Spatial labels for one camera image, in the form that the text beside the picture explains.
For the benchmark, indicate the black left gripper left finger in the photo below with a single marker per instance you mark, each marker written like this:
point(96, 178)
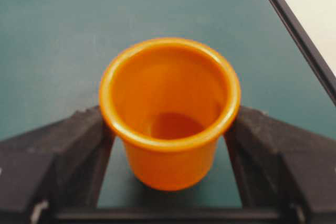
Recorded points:
point(58, 165)

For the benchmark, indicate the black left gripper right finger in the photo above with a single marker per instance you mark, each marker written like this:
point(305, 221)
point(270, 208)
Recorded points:
point(279, 165)

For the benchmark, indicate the orange plastic cup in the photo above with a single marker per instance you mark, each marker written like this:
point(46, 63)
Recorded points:
point(169, 100)

